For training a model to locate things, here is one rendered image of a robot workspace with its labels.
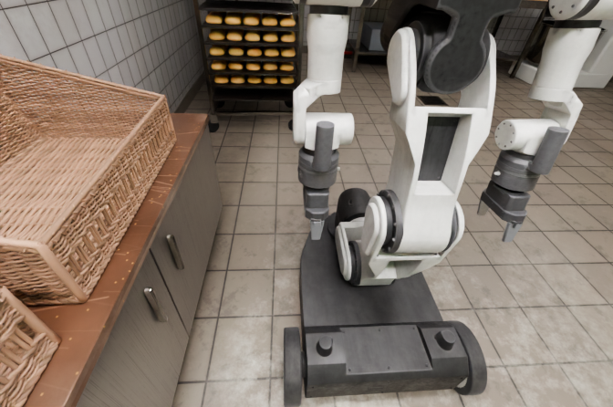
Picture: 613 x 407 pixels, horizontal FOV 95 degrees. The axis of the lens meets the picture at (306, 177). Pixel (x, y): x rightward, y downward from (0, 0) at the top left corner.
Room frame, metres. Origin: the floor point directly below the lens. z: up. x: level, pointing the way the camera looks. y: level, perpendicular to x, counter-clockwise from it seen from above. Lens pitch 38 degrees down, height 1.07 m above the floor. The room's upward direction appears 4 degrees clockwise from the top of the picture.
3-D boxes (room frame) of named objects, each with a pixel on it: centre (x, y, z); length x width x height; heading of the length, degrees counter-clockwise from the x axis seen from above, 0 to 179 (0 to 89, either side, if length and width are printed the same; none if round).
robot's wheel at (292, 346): (0.33, 0.00, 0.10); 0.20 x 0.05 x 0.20; 6
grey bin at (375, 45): (3.98, -0.80, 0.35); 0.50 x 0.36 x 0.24; 6
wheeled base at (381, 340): (0.60, -0.23, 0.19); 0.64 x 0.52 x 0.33; 6
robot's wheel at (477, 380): (0.38, -0.52, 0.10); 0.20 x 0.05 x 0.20; 6
